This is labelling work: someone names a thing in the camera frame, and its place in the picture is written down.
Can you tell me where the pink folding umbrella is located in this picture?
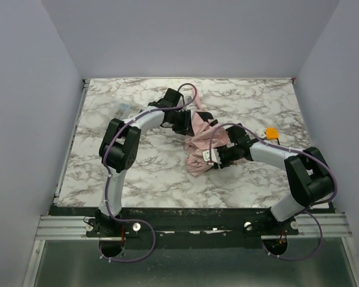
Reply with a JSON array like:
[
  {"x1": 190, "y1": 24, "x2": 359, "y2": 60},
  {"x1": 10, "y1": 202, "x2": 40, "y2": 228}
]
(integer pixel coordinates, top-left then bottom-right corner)
[{"x1": 184, "y1": 94, "x2": 220, "y2": 176}]

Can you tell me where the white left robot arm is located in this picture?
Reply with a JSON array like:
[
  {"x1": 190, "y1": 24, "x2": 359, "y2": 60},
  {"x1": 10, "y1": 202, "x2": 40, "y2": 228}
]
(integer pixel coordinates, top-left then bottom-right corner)
[{"x1": 95, "y1": 88, "x2": 195, "y2": 229}]

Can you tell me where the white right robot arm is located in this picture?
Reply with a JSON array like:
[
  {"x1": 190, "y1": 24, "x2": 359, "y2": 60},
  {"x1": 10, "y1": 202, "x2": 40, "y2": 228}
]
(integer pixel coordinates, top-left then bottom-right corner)
[{"x1": 205, "y1": 123, "x2": 338, "y2": 222}]

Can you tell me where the small white orange object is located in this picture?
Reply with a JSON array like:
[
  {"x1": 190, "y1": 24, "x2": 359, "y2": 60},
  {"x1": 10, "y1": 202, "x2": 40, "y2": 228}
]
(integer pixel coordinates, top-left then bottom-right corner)
[{"x1": 256, "y1": 127, "x2": 279, "y2": 141}]

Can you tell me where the clear plastic organizer box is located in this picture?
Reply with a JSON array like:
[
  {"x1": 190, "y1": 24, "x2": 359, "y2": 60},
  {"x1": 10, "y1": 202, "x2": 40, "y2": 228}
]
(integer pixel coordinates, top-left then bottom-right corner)
[{"x1": 114, "y1": 103, "x2": 132, "y2": 120}]

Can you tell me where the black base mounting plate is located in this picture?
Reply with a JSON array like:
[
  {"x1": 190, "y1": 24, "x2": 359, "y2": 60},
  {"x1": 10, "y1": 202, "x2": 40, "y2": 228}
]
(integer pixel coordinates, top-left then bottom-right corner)
[{"x1": 49, "y1": 206, "x2": 299, "y2": 251}]

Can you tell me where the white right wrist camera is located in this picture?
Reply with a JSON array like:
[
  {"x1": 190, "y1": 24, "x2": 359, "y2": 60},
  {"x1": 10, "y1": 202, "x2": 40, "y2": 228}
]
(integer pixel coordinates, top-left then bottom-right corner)
[{"x1": 202, "y1": 148, "x2": 221, "y2": 166}]

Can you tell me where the aluminium frame rail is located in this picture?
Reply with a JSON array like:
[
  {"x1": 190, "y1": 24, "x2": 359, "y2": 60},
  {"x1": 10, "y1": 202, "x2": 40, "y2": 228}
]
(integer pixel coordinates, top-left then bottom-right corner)
[{"x1": 25, "y1": 78, "x2": 356, "y2": 286}]

